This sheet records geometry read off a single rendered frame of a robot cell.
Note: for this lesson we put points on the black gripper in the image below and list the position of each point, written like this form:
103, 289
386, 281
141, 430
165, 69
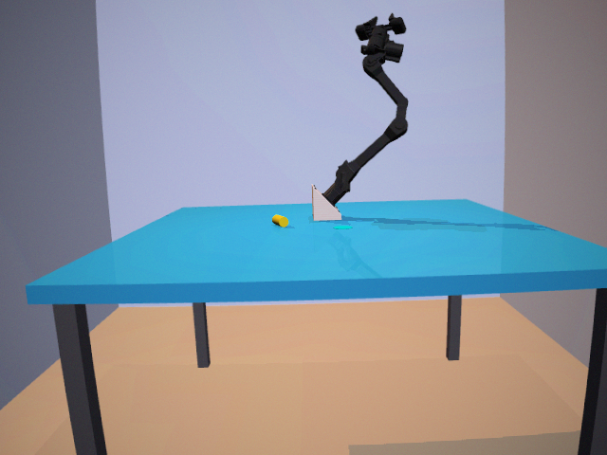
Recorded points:
370, 28

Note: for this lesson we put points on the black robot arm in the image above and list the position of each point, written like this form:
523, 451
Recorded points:
376, 53

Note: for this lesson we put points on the yellow cylinder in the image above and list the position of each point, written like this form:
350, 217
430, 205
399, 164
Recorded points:
280, 220

